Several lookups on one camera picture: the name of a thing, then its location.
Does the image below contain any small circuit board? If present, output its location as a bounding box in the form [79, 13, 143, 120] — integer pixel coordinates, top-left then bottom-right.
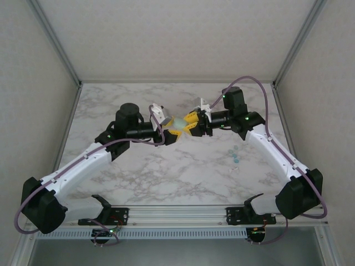
[245, 226, 267, 244]
[91, 226, 123, 244]

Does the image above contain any aluminium frame rail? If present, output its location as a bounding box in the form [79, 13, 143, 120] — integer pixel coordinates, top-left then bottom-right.
[79, 80, 276, 85]
[9, 83, 84, 266]

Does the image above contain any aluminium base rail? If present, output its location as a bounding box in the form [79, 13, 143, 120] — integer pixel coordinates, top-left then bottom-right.
[110, 205, 328, 227]

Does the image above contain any aluminium frame post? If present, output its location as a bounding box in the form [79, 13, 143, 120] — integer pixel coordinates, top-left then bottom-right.
[29, 0, 83, 86]
[271, 0, 329, 87]

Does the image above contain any white slotted cable duct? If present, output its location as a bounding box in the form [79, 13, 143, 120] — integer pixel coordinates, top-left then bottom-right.
[35, 227, 248, 241]

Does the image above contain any short purple cable loop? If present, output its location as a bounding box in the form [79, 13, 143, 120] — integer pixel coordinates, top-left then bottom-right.
[251, 216, 290, 246]
[93, 218, 120, 247]

